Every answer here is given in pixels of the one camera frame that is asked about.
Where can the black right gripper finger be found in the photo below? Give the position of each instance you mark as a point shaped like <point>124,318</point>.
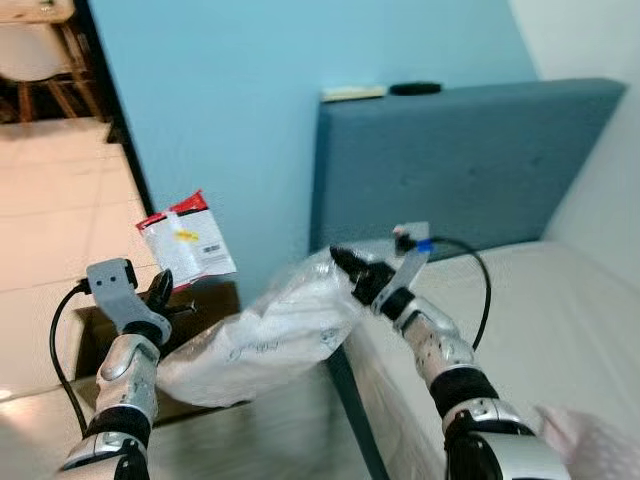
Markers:
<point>350,258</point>
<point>355,285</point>

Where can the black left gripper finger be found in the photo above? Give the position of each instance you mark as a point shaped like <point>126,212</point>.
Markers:
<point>161,288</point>
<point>183,310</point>

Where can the clear plastic packet red header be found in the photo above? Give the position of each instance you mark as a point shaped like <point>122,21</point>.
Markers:
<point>190,245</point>

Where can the white plastic bag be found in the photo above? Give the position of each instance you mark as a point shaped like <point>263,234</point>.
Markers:
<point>270,335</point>

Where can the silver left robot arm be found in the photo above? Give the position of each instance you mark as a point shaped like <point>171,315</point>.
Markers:
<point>130,375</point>

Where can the brown cardboard box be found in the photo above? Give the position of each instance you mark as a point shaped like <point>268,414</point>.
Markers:
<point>215,297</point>

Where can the white remote control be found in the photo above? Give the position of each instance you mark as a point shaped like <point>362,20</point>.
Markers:
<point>352,93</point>

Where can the black remote control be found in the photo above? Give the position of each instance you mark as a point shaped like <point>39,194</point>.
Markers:
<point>415,88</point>

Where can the white chair with wooden legs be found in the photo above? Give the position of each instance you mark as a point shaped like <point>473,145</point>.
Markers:
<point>30,55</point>

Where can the wooden table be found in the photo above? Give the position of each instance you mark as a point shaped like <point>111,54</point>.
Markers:
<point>30,8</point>

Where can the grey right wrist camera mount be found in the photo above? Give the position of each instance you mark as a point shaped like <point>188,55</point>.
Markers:
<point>410,265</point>

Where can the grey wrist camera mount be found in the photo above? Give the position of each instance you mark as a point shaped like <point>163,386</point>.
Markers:
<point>115,285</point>
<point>410,265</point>

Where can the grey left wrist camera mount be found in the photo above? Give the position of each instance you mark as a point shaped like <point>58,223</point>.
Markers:
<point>115,285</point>

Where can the black door frame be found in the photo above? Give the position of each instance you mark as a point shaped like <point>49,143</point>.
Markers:
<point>110,100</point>

